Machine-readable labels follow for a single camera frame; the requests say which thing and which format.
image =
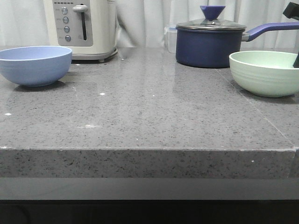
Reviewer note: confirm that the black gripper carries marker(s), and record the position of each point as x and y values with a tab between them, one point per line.
292	12

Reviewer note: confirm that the green bowl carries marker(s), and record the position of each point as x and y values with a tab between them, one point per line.
265	73

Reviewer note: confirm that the blue bowl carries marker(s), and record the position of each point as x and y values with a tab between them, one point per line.
35	65

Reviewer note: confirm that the glass pot lid blue knob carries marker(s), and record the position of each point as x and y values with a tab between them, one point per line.
211	22

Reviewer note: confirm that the dark blue saucepan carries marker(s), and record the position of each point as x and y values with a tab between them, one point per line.
211	48

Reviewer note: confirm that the clear plastic container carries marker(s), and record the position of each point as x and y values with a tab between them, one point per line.
170	38

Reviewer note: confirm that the white curtain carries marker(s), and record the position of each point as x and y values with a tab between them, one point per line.
141	22

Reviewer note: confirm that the cream toaster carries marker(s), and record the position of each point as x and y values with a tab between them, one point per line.
88	27

